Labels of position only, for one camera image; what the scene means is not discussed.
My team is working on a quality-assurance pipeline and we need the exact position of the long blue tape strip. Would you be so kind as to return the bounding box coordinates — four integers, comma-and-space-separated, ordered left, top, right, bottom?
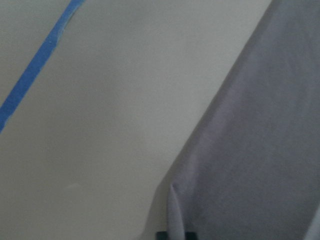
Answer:
0, 0, 83, 131

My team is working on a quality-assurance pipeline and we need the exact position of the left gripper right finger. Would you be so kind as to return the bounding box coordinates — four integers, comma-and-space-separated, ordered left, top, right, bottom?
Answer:
185, 231, 197, 240

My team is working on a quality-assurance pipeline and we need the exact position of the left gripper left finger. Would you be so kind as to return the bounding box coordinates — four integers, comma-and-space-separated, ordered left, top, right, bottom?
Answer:
156, 231, 169, 240

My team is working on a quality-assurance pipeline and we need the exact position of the dark brown t-shirt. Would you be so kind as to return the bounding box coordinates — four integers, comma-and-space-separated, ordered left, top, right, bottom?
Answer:
140, 0, 320, 240

